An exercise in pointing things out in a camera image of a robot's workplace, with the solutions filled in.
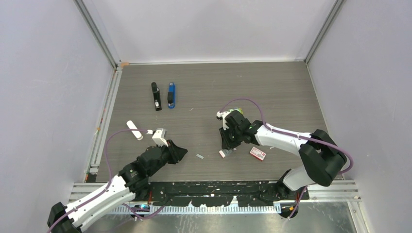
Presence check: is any purple cable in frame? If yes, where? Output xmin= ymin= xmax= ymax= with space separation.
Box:
xmin=46 ymin=129 xmax=171 ymax=233
xmin=219 ymin=98 xmax=354 ymax=219

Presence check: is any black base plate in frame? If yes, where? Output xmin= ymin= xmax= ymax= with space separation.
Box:
xmin=136 ymin=181 xmax=309 ymax=207

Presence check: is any black stapler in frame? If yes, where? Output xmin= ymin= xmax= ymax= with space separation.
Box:
xmin=151 ymin=82 xmax=162 ymax=111

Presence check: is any blue stapler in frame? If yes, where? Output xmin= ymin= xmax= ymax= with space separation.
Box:
xmin=167 ymin=82 xmax=175 ymax=109

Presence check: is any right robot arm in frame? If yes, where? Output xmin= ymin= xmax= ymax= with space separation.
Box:
xmin=216 ymin=110 xmax=347 ymax=201

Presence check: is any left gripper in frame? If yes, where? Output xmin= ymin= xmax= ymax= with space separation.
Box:
xmin=148 ymin=140 xmax=187 ymax=177

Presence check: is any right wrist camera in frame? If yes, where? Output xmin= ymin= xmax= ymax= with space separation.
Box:
xmin=216 ymin=111 xmax=231 ymax=130

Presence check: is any white stapler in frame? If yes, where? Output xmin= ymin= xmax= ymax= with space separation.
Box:
xmin=126 ymin=120 xmax=143 ymax=141

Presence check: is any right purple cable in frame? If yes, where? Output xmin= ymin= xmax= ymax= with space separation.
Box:
xmin=219 ymin=98 xmax=354 ymax=219

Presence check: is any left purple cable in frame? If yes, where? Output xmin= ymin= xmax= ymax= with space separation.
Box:
xmin=46 ymin=129 xmax=171 ymax=233

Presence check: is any slotted cable duct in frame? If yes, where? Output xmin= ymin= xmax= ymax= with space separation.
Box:
xmin=109 ymin=204 xmax=282 ymax=215

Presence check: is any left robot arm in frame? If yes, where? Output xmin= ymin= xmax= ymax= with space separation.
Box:
xmin=47 ymin=140 xmax=188 ymax=233

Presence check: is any staple tray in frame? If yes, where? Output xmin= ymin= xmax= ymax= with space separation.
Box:
xmin=219 ymin=149 xmax=234 ymax=158

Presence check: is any red staple box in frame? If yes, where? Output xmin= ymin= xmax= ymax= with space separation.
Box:
xmin=249 ymin=147 xmax=266 ymax=161

